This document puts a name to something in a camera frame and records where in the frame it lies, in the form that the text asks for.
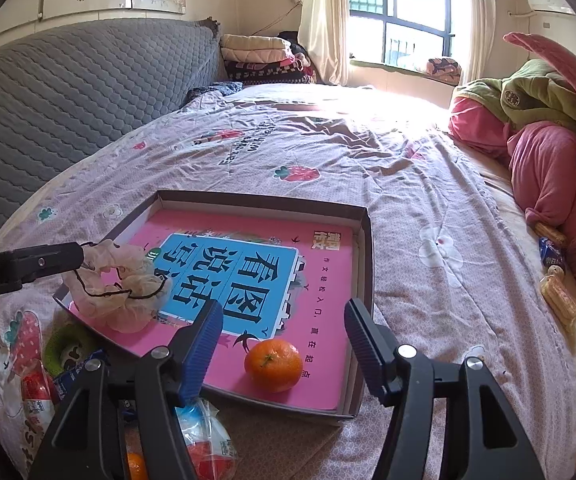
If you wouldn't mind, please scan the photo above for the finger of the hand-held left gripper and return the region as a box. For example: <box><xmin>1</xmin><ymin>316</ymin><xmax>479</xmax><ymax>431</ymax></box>
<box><xmin>5</xmin><ymin>242</ymin><xmax>87</xmax><ymax>282</ymax></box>

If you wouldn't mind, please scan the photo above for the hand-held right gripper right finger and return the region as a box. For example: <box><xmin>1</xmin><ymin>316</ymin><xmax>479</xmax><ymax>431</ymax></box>
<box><xmin>344</xmin><ymin>298</ymin><xmax>536</xmax><ymax>480</ymax></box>

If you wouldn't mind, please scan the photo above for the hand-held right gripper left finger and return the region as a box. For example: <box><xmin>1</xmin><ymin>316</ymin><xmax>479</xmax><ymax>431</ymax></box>
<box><xmin>28</xmin><ymin>299</ymin><xmax>225</xmax><ymax>480</ymax></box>

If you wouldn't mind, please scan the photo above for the small mandarin orange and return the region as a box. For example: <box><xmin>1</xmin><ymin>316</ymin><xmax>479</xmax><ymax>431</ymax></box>
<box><xmin>244</xmin><ymin>338</ymin><xmax>303</xmax><ymax>393</ymax></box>

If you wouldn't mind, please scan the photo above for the pale pink scrunchie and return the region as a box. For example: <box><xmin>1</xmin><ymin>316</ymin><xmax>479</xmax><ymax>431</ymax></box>
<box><xmin>62</xmin><ymin>239</ymin><xmax>173</xmax><ymax>333</ymax></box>

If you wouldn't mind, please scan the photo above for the red apple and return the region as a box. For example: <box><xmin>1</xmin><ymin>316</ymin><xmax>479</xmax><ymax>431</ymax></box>
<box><xmin>175</xmin><ymin>397</ymin><xmax>239</xmax><ymax>480</ymax></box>

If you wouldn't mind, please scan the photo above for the blue drink carton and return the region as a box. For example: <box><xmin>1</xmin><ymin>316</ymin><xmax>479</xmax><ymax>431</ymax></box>
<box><xmin>52</xmin><ymin>352</ymin><xmax>106</xmax><ymax>403</ymax></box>

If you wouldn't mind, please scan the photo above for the foam net apple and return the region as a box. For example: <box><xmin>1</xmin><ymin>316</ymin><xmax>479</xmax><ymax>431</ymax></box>
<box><xmin>20</xmin><ymin>360</ymin><xmax>58</xmax><ymax>416</ymax></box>

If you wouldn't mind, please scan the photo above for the shallow grey cardboard box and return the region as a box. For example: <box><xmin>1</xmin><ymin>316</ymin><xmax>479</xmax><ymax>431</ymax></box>
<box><xmin>52</xmin><ymin>190</ymin><xmax>373</xmax><ymax>426</ymax></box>

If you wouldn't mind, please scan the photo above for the pink children's book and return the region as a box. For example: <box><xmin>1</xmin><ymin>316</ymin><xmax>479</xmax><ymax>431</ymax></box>
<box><xmin>70</xmin><ymin>208</ymin><xmax>356</xmax><ymax>413</ymax></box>

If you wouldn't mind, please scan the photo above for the large mandarin orange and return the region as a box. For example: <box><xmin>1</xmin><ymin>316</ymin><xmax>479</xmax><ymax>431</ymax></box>
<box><xmin>126</xmin><ymin>452</ymin><xmax>149</xmax><ymax>480</ymax></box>

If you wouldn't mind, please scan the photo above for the grey quilted headboard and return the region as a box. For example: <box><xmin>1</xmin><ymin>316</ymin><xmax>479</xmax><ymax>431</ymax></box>
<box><xmin>0</xmin><ymin>17</ymin><xmax>223</xmax><ymax>256</ymax></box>

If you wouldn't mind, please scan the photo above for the pink printed bed sheet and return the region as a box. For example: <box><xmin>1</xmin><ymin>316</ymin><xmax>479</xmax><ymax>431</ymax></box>
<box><xmin>0</xmin><ymin>80</ymin><xmax>576</xmax><ymax>480</ymax></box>

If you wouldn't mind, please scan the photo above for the long yellow cracker packet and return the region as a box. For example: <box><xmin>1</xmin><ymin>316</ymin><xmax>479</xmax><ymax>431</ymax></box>
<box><xmin>542</xmin><ymin>267</ymin><xmax>576</xmax><ymax>336</ymax></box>

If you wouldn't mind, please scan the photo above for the blue snack packet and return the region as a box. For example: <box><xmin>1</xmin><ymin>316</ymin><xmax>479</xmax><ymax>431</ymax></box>
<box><xmin>539</xmin><ymin>237</ymin><xmax>567</xmax><ymax>271</ymax></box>

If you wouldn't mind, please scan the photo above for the small yellow cracker packet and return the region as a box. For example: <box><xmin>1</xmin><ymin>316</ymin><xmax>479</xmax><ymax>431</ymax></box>
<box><xmin>535</xmin><ymin>222</ymin><xmax>566</xmax><ymax>246</ymax></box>

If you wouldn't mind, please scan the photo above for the dark blue printed cloth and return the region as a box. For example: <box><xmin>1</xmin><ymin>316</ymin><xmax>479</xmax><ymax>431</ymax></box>
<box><xmin>183</xmin><ymin>81</ymin><xmax>243</xmax><ymax>108</ymax></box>

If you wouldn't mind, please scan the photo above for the pink padded garment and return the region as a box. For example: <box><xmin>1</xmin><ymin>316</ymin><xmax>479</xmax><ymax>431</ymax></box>
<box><xmin>448</xmin><ymin>95</ymin><xmax>576</xmax><ymax>361</ymax></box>

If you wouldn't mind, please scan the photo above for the folded patterned cloth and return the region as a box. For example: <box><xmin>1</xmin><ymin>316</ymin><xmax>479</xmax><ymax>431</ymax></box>
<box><xmin>425</xmin><ymin>56</ymin><xmax>463</xmax><ymax>81</ymax></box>

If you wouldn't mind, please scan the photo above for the stack of folded blankets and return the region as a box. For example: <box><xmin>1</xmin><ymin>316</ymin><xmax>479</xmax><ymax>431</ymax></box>
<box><xmin>219</xmin><ymin>34</ymin><xmax>316</xmax><ymax>86</ymax></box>

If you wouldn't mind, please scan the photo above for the green jacket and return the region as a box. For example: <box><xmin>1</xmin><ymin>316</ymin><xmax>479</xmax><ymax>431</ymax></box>
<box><xmin>455</xmin><ymin>59</ymin><xmax>576</xmax><ymax>161</ymax></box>

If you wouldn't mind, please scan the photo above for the black cloth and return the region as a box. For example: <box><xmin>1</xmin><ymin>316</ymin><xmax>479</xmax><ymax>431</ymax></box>
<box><xmin>278</xmin><ymin>31</ymin><xmax>313</xmax><ymax>63</ymax></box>

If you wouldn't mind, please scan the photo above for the barred window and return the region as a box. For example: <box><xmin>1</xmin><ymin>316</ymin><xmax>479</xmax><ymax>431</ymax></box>
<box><xmin>348</xmin><ymin>0</ymin><xmax>456</xmax><ymax>66</ymax></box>

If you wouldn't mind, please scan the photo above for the cream curtain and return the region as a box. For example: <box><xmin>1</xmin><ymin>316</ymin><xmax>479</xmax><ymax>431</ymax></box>
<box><xmin>460</xmin><ymin>0</ymin><xmax>499</xmax><ymax>86</ymax></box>
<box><xmin>298</xmin><ymin>0</ymin><xmax>351</xmax><ymax>86</ymax></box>

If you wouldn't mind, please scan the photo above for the pink fleece cloth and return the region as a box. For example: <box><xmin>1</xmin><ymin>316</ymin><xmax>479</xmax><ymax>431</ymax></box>
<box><xmin>503</xmin><ymin>32</ymin><xmax>576</xmax><ymax>141</ymax></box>

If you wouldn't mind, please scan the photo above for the white air conditioner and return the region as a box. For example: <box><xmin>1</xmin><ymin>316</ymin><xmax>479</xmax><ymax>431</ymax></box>
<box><xmin>525</xmin><ymin>0</ymin><xmax>576</xmax><ymax>13</ymax></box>

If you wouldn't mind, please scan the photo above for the green ring toy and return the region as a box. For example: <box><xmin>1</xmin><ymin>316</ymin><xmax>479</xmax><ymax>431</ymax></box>
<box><xmin>44</xmin><ymin>322</ymin><xmax>101</xmax><ymax>376</ymax></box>

